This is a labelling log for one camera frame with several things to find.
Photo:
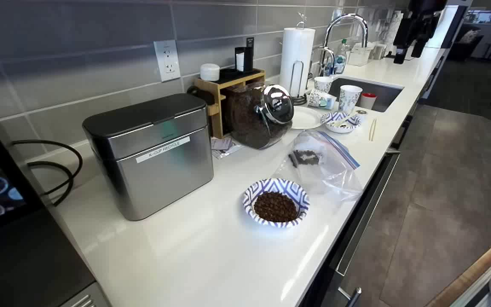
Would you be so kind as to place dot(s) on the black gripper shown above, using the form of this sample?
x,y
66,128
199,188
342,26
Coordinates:
x,y
419,19

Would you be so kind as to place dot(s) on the coffee beans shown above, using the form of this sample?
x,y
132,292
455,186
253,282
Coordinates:
x,y
277,207
306,157

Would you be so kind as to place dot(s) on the large blue patterned bowl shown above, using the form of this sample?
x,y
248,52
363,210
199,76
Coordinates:
x,y
277,188

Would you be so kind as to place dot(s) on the coffee beans in bowl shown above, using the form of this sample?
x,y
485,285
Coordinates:
x,y
277,207

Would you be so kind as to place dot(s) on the coffee pod capsule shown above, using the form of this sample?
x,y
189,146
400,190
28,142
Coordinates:
x,y
369,99

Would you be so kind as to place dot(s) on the soap bottle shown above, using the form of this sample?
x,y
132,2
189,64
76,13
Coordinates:
x,y
342,60

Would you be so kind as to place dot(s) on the tall chrome faucet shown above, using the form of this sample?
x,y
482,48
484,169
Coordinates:
x,y
346,18

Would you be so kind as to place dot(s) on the upright patterned paper cup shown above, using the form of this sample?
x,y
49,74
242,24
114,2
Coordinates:
x,y
351,98

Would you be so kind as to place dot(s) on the beige stir stick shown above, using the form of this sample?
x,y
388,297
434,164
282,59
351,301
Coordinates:
x,y
373,130

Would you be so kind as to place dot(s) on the lying patterned paper cup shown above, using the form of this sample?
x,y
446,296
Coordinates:
x,y
323,99

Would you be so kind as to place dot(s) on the white paper towel roll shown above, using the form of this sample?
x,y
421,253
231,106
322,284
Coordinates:
x,y
298,48

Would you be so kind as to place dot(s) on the metal paper towel holder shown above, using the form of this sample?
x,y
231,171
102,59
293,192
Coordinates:
x,y
298,86

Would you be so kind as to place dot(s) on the white plate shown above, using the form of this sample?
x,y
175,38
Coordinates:
x,y
306,118

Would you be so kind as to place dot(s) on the clear zip plastic bag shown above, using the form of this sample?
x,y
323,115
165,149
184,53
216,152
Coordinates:
x,y
328,168

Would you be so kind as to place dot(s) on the tall black box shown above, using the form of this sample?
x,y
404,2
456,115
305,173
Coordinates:
x,y
250,53

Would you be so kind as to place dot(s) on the glass coffee bean jar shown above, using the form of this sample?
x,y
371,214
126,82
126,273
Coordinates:
x,y
255,120

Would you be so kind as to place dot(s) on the black box with white label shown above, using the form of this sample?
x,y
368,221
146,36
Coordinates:
x,y
240,60

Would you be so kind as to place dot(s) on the wooden rack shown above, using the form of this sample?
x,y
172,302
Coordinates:
x,y
218,101

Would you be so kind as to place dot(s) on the stainless steel bin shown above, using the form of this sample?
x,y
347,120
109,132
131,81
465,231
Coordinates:
x,y
155,159

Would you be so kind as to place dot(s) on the black appliance with screen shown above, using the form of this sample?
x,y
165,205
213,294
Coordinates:
x,y
8,250

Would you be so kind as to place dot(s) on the white wall outlet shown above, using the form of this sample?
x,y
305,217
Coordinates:
x,y
168,60

